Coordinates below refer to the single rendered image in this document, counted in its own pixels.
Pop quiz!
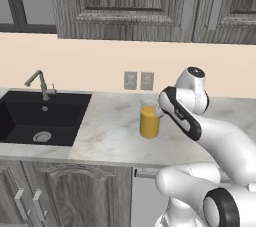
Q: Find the glass pitcher with orange juice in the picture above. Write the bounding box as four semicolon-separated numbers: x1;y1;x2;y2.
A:
139;94;165;139

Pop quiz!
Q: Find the black kitchen sink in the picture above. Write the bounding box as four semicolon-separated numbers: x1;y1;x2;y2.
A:
0;90;93;147

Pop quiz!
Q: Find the grey metal tap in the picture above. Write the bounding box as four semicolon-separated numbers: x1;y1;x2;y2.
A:
24;69;57;102

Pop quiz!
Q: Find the grey wood upper cupboard door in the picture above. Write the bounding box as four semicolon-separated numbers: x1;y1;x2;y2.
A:
192;0;256;46
48;0;201;43

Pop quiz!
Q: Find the grey wood cupboard door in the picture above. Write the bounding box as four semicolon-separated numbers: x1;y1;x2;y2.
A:
0;160;38;227
192;0;256;46
21;160;134;227
48;0;201;43

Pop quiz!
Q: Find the grey dishwasher front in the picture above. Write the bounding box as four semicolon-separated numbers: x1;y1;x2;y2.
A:
130;167;172;227

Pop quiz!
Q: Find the grey wood lower cupboard door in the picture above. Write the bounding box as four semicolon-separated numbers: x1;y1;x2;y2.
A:
0;160;38;227
21;160;134;227

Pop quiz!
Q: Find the dark framed window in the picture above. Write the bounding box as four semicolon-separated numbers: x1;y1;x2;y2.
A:
0;0;58;35

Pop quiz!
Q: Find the grey wall switch plate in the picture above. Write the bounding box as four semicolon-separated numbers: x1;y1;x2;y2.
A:
123;70;138;91

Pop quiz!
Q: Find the grey wall socket plate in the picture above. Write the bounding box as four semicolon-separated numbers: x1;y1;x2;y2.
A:
140;71;155;92

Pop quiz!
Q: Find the silver dishwasher handle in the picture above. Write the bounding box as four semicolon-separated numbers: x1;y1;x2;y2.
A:
134;168;161;180

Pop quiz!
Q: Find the silver cupboard handle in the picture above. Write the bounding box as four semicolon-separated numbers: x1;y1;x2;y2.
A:
14;187;32;221
32;188;49;222

